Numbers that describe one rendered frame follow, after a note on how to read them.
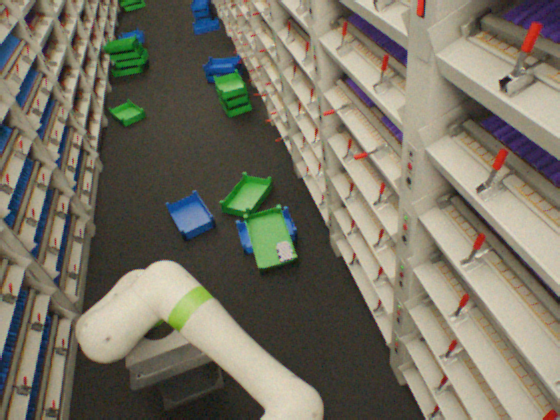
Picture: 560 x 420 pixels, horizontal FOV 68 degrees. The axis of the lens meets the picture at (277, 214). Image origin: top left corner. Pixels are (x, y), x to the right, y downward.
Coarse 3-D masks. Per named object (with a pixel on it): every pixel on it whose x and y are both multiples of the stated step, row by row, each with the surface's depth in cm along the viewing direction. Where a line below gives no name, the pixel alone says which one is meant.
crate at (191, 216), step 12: (168, 204) 253; (180, 204) 259; (192, 204) 261; (204, 204) 251; (180, 216) 254; (192, 216) 253; (204, 216) 251; (180, 228) 246; (192, 228) 245; (204, 228) 240
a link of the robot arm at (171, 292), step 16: (144, 272) 101; (160, 272) 99; (176, 272) 100; (144, 288) 97; (160, 288) 98; (176, 288) 98; (192, 288) 99; (160, 304) 97; (176, 304) 96; (192, 304) 96; (176, 320) 96
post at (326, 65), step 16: (320, 0) 131; (336, 0) 132; (320, 16) 134; (320, 48) 141; (320, 64) 144; (336, 64) 146; (320, 128) 170; (336, 160) 173; (336, 192) 184; (336, 224) 197; (336, 256) 212
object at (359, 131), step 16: (320, 80) 148; (336, 80) 147; (336, 96) 146; (336, 112) 142; (352, 112) 136; (352, 128) 132; (368, 128) 128; (368, 144) 123; (400, 144) 117; (384, 160) 116
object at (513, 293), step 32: (448, 192) 97; (448, 224) 95; (480, 224) 88; (448, 256) 91; (480, 256) 84; (512, 256) 81; (480, 288) 83; (512, 288) 80; (544, 288) 76; (512, 320) 77; (544, 320) 74; (544, 352) 71; (544, 384) 71
